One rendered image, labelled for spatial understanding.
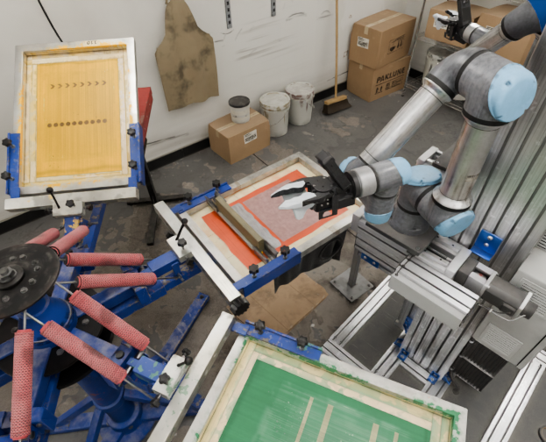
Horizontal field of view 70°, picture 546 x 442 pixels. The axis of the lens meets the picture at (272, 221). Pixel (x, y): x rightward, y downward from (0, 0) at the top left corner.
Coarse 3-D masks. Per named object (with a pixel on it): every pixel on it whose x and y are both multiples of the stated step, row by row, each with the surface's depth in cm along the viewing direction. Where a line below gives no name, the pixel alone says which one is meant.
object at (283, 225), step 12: (276, 216) 190; (288, 216) 190; (312, 216) 189; (324, 216) 189; (336, 216) 189; (276, 228) 184; (288, 228) 184; (300, 228) 184; (312, 228) 184; (228, 240) 180; (240, 240) 179; (288, 240) 179; (240, 252) 175; (252, 252) 174
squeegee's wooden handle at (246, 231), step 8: (216, 200) 184; (224, 208) 180; (224, 216) 185; (232, 216) 176; (232, 224) 181; (240, 224) 173; (248, 232) 169; (256, 232) 168; (248, 240) 174; (256, 240) 166; (264, 248) 170
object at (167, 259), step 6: (168, 252) 164; (156, 258) 162; (162, 258) 162; (168, 258) 162; (174, 258) 162; (150, 264) 160; (156, 264) 160; (162, 264) 160; (168, 264) 160; (180, 264) 165; (156, 270) 158; (162, 270) 160; (168, 270) 163; (156, 276) 160
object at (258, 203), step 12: (288, 180) 209; (252, 192) 203; (264, 192) 203; (252, 204) 196; (264, 204) 196; (276, 204) 196; (204, 216) 191; (216, 216) 191; (264, 216) 190; (216, 228) 185; (228, 228) 185
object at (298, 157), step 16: (288, 160) 215; (304, 160) 215; (256, 176) 206; (224, 192) 198; (192, 208) 190; (192, 224) 183; (336, 224) 181; (208, 240) 175; (320, 240) 174; (224, 272) 166
